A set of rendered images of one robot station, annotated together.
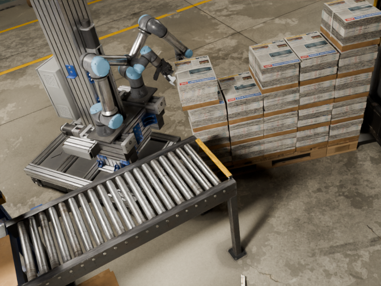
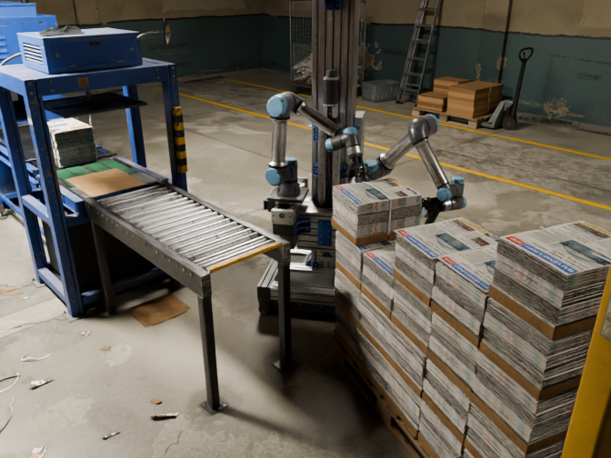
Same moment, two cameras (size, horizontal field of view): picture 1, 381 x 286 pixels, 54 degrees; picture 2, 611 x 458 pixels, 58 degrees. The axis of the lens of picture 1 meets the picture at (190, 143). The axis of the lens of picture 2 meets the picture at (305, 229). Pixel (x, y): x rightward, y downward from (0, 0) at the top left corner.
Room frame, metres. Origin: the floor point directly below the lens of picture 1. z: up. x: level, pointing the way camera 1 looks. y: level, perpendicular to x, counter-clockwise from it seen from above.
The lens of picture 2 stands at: (1.14, -2.49, 2.06)
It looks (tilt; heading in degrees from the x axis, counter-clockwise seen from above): 24 degrees down; 68
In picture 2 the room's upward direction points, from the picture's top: straight up
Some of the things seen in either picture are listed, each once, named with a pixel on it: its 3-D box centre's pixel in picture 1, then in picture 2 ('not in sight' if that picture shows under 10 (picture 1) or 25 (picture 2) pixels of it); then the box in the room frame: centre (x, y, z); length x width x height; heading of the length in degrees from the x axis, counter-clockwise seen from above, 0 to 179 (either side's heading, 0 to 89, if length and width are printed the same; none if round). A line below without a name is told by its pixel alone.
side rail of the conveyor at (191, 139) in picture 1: (110, 183); (215, 216); (1.77, 0.58, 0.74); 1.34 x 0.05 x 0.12; 111
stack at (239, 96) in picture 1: (257, 122); (420, 344); (2.49, -0.61, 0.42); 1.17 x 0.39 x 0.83; 92
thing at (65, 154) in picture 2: not in sight; (66, 142); (0.96, 1.98, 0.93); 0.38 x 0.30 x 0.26; 111
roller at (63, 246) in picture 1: (59, 234); (145, 204); (1.39, 0.86, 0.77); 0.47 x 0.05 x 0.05; 21
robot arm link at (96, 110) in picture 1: (100, 113); (287, 168); (2.25, 0.60, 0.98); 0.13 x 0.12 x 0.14; 43
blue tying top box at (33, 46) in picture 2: not in sight; (81, 48); (1.17, 1.44, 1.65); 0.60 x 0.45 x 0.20; 21
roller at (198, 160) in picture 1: (202, 164); (237, 256); (1.74, -0.05, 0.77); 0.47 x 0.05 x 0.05; 21
